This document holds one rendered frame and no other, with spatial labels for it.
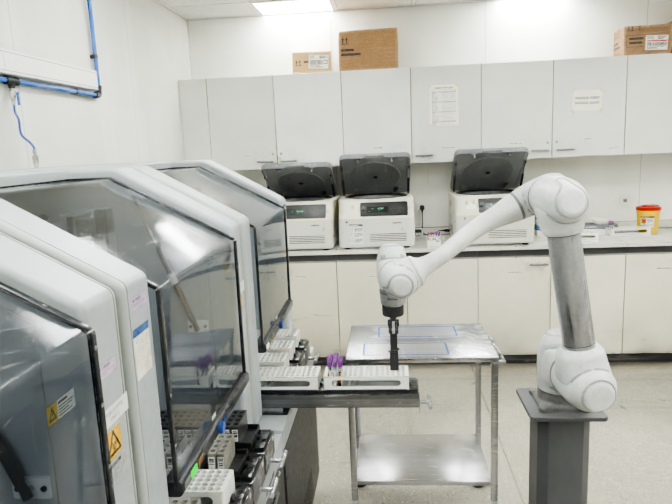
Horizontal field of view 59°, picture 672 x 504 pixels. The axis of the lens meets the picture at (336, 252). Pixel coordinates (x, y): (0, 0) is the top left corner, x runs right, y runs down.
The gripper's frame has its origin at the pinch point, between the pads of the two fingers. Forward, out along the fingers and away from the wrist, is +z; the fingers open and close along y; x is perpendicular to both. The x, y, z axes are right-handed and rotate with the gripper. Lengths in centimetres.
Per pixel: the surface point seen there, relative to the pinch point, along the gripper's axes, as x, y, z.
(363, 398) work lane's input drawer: -10.9, 6.8, 11.3
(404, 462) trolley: 3, -41, 62
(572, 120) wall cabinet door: 134, -258, -86
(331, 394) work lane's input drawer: -22.0, 6.4, 10.0
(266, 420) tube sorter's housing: -44.3, 11.8, 17.0
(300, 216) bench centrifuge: -65, -231, -25
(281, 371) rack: -40.5, -0.3, 4.0
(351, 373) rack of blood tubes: -15.2, 1.2, 4.4
